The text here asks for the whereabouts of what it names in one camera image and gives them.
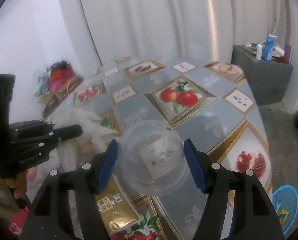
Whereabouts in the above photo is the white plastic bag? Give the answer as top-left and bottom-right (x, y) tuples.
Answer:
(49, 109), (120, 172)

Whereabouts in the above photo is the gold cigarette box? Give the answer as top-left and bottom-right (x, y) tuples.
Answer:
(95, 176), (143, 235)

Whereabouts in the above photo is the clear plastic dome lid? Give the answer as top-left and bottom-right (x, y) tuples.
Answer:
(118, 120), (189, 196)

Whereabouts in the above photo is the left hand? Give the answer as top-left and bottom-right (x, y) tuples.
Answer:
(0, 171), (28, 199)

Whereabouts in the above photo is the blue plastic basin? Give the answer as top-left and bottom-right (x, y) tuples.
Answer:
(272, 185), (298, 234)

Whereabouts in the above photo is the cardboard box with clothes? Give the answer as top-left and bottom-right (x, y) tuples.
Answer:
(34, 60), (84, 105)

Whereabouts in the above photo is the fruit pattern tablecloth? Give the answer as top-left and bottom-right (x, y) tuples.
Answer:
(42, 56), (273, 240)

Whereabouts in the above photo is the white curtain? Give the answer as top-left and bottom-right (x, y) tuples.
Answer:
(59, 0), (296, 65)

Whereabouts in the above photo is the grey side cabinet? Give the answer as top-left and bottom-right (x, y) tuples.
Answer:
(231, 45), (293, 106)

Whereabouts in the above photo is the white small bottle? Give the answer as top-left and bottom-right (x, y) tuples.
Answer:
(256, 43), (263, 61)

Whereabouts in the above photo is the blue lotion bottle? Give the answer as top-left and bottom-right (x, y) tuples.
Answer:
(263, 34), (277, 62)

